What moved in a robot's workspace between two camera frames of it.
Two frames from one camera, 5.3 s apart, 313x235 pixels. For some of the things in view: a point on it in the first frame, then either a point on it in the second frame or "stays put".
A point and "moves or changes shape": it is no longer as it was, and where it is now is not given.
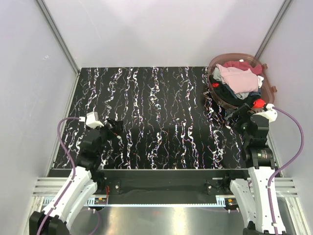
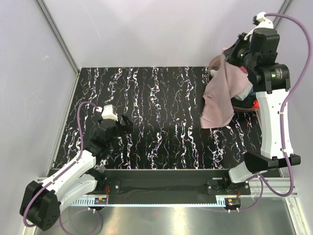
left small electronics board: (100, 200) stays put
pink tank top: (240, 81) moves or changes shape
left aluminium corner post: (59, 35) stays put
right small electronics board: (231, 203) stays put
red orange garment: (258, 103) stays put
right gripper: (243, 111) → (229, 53)
